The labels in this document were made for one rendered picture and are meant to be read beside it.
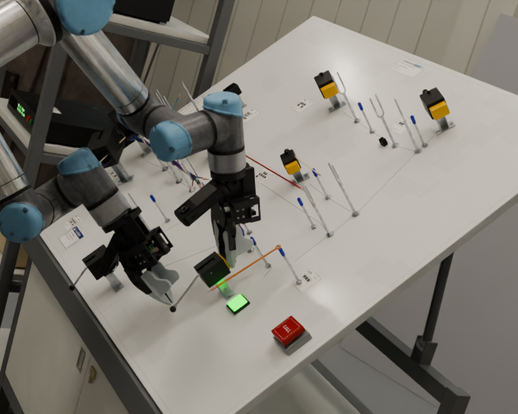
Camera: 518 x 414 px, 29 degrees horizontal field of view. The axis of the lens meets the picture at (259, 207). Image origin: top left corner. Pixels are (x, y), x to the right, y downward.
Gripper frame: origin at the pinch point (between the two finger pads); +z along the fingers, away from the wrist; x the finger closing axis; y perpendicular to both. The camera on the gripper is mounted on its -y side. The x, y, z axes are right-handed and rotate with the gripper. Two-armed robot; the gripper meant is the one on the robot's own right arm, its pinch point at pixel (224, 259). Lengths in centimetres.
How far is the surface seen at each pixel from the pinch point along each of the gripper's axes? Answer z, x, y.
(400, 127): -15, 12, 50
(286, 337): 3.9, -27.6, 0.1
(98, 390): 34.4, 17.7, -26.5
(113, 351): 18.5, 7.0, -24.3
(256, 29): 63, 383, 186
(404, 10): 39, 287, 232
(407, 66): -22, 32, 66
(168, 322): 13.4, 3.8, -12.4
